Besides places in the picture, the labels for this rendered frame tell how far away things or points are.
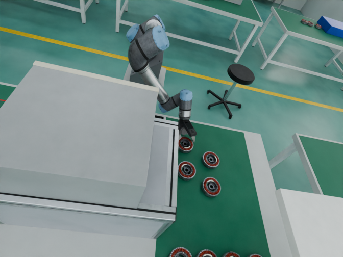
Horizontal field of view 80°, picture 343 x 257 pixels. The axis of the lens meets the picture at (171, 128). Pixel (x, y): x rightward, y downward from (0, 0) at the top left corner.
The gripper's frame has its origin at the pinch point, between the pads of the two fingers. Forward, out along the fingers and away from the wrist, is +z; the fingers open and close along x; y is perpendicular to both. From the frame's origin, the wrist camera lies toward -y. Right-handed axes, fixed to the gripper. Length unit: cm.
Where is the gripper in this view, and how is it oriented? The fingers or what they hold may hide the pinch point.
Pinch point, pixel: (184, 145)
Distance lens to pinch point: 133.9
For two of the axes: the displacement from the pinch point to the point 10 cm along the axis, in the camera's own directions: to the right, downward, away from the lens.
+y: -4.3, -3.9, 8.1
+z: -0.3, 9.1, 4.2
